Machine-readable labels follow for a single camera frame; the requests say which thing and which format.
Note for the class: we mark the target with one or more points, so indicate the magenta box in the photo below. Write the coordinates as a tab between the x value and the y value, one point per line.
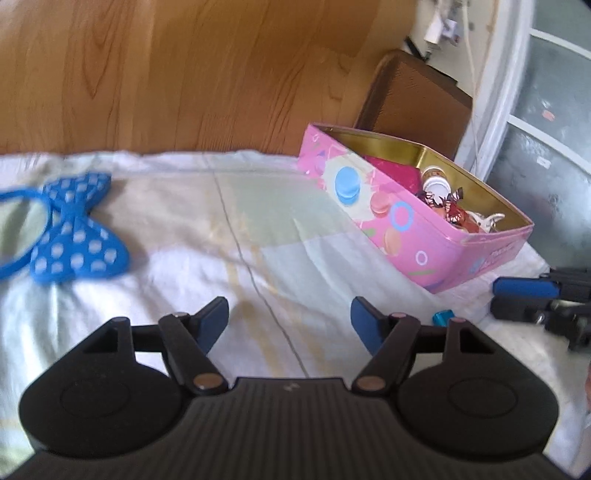
392	173

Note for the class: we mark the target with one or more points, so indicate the brown woven chair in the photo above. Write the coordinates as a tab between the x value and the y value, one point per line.
415	101

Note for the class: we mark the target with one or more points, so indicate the small blue metallic object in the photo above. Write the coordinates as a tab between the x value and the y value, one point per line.
443	317

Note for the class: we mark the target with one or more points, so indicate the white power plug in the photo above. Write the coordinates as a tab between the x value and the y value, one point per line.
443	23

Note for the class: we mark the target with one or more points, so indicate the pink tin box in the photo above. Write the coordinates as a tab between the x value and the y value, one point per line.
369	217

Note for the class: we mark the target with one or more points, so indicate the pale bed sheet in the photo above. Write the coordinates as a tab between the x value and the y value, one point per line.
258	221

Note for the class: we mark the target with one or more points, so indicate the blue polka-dot bow mirror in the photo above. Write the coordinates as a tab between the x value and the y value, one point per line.
78	240

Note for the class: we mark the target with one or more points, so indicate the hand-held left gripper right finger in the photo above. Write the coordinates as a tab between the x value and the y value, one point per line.
364	323

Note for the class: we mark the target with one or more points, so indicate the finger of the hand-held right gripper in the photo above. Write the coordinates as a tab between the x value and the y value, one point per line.
524	287
517	308

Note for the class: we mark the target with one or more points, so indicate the frosted glass door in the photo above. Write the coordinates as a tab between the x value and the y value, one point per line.
540	138

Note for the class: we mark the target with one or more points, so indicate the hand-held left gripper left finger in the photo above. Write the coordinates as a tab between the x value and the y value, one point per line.
214	319

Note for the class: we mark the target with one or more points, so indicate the white pill bottle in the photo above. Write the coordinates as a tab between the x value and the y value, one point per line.
436	184

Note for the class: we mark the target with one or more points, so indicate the wooden headboard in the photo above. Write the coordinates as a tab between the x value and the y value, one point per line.
184	74

